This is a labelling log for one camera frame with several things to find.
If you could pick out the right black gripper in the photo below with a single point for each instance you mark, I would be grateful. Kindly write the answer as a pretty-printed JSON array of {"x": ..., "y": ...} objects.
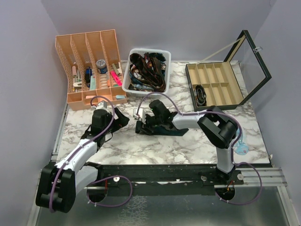
[{"x": 146, "y": 117}]

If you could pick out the light blue eraser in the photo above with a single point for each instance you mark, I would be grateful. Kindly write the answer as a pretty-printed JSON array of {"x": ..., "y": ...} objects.
[{"x": 118, "y": 97}]

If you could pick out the pile of patterned ties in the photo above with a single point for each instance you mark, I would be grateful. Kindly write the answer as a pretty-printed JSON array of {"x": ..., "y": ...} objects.
[{"x": 147, "y": 72}]

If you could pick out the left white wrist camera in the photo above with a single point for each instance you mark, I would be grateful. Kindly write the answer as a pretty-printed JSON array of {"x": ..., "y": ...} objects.
[{"x": 103, "y": 105}]

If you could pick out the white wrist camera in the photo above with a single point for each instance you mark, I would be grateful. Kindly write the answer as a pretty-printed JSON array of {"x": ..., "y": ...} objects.
[
  {"x": 103, "y": 105},
  {"x": 139, "y": 114}
]

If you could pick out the blue round tin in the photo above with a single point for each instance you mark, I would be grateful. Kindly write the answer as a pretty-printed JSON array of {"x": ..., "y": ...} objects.
[{"x": 101, "y": 66}]

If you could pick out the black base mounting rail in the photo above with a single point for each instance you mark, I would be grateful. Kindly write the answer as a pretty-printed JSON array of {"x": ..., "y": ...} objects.
[{"x": 122, "y": 187}]

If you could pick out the white plastic basket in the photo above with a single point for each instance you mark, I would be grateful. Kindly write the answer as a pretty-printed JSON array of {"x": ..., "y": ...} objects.
[{"x": 141, "y": 51}]

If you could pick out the orange desk file organizer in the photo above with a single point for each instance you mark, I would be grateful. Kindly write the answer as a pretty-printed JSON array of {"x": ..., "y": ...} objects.
[{"x": 78, "y": 54}]

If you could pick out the black tie storage box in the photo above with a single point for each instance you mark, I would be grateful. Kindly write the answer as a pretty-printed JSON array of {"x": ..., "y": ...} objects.
[{"x": 231, "y": 75}]

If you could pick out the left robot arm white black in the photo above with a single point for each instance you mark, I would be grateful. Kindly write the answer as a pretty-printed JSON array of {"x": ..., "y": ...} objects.
[{"x": 51, "y": 194}]

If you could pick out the dark green tie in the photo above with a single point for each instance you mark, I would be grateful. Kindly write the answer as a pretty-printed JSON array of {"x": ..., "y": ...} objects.
[{"x": 160, "y": 131}]

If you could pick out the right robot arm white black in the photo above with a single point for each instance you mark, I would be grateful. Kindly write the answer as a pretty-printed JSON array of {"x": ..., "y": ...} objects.
[{"x": 219, "y": 128}]

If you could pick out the aluminium frame rail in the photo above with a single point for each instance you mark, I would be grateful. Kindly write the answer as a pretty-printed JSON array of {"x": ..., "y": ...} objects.
[{"x": 263, "y": 179}]

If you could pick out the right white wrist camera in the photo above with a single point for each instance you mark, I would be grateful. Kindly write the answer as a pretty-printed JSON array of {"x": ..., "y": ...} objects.
[{"x": 139, "y": 114}]

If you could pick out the pink highlighter marker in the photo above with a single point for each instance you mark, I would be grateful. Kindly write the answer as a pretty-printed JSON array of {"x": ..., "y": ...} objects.
[{"x": 116, "y": 78}]

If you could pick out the light blue scissors package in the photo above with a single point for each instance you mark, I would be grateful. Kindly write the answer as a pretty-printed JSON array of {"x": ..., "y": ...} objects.
[{"x": 241, "y": 147}]

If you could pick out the rolled patterned tie in box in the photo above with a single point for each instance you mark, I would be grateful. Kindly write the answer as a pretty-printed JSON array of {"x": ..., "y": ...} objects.
[{"x": 200, "y": 95}]

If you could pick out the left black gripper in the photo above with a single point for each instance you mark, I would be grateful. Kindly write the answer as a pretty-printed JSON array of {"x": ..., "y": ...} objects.
[{"x": 119, "y": 122}]

